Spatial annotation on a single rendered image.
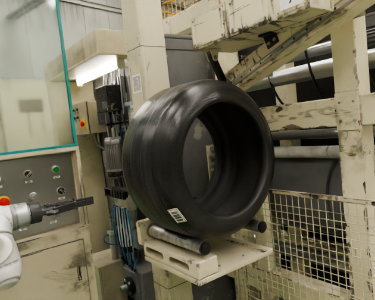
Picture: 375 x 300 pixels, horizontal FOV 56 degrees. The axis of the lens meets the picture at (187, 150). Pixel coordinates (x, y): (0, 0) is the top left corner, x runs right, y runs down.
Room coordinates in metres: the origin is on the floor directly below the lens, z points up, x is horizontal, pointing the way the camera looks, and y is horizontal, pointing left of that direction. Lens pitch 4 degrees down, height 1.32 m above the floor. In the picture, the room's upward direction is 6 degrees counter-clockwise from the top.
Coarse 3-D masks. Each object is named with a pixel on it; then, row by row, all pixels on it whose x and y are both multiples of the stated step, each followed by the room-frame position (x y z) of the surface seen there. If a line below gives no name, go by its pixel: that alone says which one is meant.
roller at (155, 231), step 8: (152, 232) 1.39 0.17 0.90; (160, 232) 1.35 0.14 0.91; (168, 232) 1.31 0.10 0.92; (176, 232) 1.30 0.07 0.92; (168, 240) 1.30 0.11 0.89; (176, 240) 1.25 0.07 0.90; (184, 240) 1.22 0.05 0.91; (192, 240) 1.19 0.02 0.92; (200, 240) 1.17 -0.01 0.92; (192, 248) 1.18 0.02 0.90; (200, 248) 1.14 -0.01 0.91; (208, 248) 1.16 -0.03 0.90
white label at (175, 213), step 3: (168, 210) 1.11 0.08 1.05; (171, 210) 1.11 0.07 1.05; (174, 210) 1.10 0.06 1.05; (177, 210) 1.10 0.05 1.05; (171, 213) 1.12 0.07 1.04; (174, 213) 1.11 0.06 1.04; (177, 213) 1.11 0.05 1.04; (180, 213) 1.10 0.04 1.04; (171, 216) 1.13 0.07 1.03; (174, 216) 1.12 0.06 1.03; (177, 216) 1.11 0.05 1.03; (180, 216) 1.11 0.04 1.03; (174, 219) 1.13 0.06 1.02; (177, 219) 1.12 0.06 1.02; (180, 219) 1.12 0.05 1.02; (183, 219) 1.11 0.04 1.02; (177, 222) 1.13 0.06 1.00; (180, 222) 1.13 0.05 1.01
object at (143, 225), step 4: (140, 220) 1.42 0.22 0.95; (144, 220) 1.42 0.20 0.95; (148, 220) 1.42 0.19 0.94; (136, 224) 1.41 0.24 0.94; (140, 224) 1.40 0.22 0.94; (144, 224) 1.41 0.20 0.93; (148, 224) 1.42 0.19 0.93; (152, 224) 1.43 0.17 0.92; (156, 224) 1.44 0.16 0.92; (140, 228) 1.40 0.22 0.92; (144, 228) 1.41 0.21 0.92; (148, 228) 1.42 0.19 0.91; (140, 232) 1.40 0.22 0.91; (144, 232) 1.41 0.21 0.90; (148, 232) 1.41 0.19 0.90; (140, 236) 1.40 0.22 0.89; (144, 236) 1.41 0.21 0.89; (148, 236) 1.42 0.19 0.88; (152, 236) 1.42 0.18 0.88; (140, 240) 1.40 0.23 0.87; (144, 240) 1.41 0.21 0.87; (140, 244) 1.40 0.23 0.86; (144, 244) 1.40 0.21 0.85
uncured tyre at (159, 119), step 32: (160, 96) 1.26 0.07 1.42; (192, 96) 1.17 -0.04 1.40; (224, 96) 1.24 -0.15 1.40; (128, 128) 1.29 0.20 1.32; (160, 128) 1.12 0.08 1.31; (224, 128) 1.58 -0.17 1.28; (256, 128) 1.36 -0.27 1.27; (128, 160) 1.22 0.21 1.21; (160, 160) 1.10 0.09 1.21; (224, 160) 1.59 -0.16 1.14; (256, 160) 1.49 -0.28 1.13; (160, 192) 1.11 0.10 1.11; (224, 192) 1.55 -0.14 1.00; (256, 192) 1.33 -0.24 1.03; (160, 224) 1.27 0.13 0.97; (192, 224) 1.15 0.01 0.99; (224, 224) 1.21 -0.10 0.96
